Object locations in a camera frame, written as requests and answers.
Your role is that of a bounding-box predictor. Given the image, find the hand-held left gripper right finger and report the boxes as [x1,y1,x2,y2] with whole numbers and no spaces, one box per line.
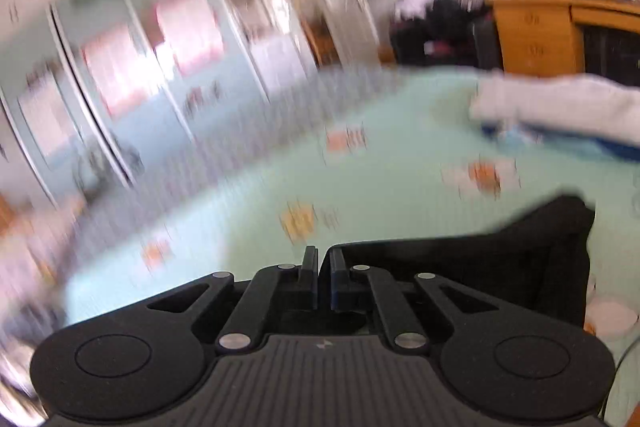
[327,247,501,354]

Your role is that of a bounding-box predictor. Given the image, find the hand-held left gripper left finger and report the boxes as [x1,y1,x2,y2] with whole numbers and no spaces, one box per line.
[147,246,319,354]

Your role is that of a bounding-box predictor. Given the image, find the black sweater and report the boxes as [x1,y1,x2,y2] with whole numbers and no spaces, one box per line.
[342,196,597,329]

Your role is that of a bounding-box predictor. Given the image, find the clothes pile on dark chair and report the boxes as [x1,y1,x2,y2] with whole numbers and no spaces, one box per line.
[389,0,502,68]

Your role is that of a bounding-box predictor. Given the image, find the white folded clothes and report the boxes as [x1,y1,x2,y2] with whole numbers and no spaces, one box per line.
[470,74,640,148]

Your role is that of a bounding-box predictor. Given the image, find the mint green quilted bedspread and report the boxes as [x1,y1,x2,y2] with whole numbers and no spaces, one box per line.
[60,67,640,427]

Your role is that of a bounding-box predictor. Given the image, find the light blue sliding-door wardrobe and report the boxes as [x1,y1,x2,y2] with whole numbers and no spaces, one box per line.
[0,0,396,228]

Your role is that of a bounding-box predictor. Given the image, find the blue folded garment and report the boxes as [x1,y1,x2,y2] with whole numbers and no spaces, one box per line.
[479,121,640,164]

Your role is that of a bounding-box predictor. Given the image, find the wooden desk with drawers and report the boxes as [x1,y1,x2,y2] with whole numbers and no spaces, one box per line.
[491,0,640,80]

